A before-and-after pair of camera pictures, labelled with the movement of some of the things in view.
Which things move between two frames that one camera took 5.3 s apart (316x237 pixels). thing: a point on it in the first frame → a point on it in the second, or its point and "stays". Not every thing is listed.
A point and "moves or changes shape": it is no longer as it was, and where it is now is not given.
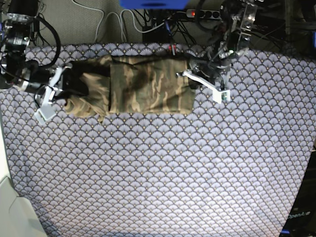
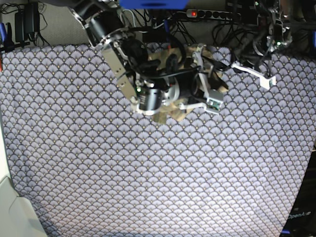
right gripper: [213, 66] → [255, 53]
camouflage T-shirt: [161, 85] moves or changes shape
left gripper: [30, 76] → [170, 81]
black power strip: [203, 14] stays
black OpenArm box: [301, 220] stays
